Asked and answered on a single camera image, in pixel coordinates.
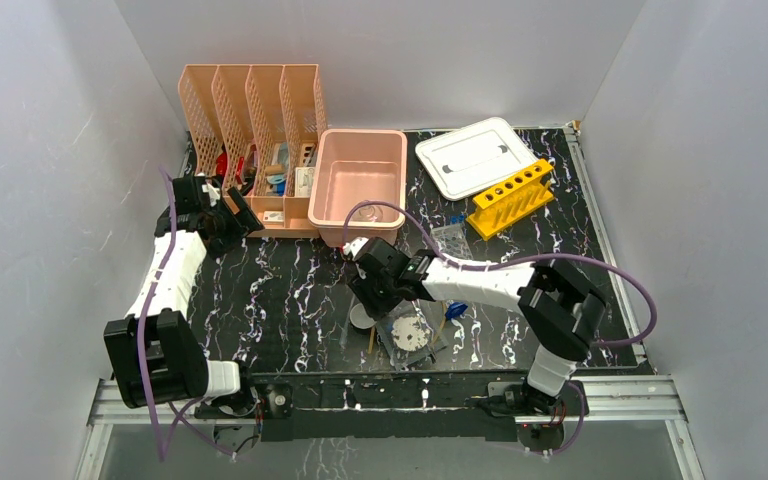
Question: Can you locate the clear plastic tube rack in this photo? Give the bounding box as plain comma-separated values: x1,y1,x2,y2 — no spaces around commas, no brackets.
430,222,473,260

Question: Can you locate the yellow test tube rack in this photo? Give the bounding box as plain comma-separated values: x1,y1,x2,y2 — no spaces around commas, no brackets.
466,159,554,241

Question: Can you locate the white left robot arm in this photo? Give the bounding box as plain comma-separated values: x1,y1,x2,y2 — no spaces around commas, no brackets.
103,174,264,416

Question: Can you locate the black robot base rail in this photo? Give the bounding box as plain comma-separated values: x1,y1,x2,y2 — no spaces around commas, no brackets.
191,370,591,444

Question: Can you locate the white evaporating dish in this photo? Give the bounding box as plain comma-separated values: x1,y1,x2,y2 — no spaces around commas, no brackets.
349,304,377,331

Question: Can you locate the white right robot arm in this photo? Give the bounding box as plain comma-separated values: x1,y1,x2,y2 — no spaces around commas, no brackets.
342,237,607,414

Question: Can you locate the clear glass flask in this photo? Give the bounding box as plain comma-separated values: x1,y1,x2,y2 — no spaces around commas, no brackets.
352,205,386,223

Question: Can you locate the blue base graduated cylinder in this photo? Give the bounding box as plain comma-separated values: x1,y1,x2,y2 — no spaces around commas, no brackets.
443,302,469,321

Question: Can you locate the pink desk organizer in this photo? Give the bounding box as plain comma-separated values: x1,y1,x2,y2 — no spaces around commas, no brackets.
178,64,327,238

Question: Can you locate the clear plastic pipette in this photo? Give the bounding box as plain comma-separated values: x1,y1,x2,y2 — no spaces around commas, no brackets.
339,307,352,351

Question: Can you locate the yellow rubber tube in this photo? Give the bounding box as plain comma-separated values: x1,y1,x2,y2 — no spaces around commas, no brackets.
367,326,376,356

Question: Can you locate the white container lid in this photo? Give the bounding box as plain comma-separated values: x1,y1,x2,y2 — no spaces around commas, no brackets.
415,117,538,201

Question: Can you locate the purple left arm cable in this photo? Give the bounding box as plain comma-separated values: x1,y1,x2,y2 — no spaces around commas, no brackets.
135,165,240,465

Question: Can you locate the pink plastic bin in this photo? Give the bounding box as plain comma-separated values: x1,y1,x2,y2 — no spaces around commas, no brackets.
308,129,408,248

